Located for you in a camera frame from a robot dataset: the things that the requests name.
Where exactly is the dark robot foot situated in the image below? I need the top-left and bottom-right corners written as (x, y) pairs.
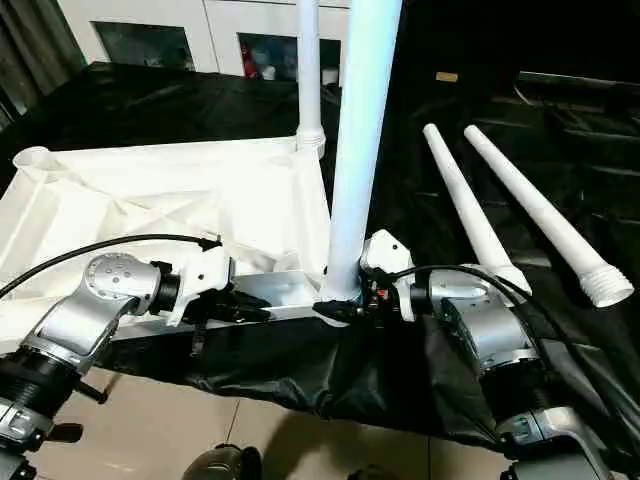
top-left (345, 464), bottom-right (403, 480)
top-left (181, 444), bottom-right (264, 480)

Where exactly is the white plastic table top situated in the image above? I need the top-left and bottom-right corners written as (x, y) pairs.
top-left (0, 135), bottom-right (367, 353)

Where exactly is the dark robot left foot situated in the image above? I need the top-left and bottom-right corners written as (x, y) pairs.
top-left (181, 444), bottom-right (264, 480)

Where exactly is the black work mat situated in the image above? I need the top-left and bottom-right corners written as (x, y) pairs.
top-left (0, 60), bottom-right (640, 471)

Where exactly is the black side table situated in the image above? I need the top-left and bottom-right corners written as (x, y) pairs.
top-left (514, 69), bottom-right (640, 99)

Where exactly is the dark robot right foot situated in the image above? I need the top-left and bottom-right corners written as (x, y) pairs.
top-left (345, 464), bottom-right (403, 480)

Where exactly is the white plastic table leg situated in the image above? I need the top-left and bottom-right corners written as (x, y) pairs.
top-left (462, 124), bottom-right (636, 309)
top-left (295, 0), bottom-right (328, 160)
top-left (317, 0), bottom-right (405, 324)
top-left (421, 123), bottom-right (534, 300)

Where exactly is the grey window curtain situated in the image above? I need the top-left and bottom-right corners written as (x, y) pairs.
top-left (0, 0), bottom-right (89, 123)

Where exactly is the white glass-door cabinet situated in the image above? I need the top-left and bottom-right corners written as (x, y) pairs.
top-left (55, 0), bottom-right (351, 87)

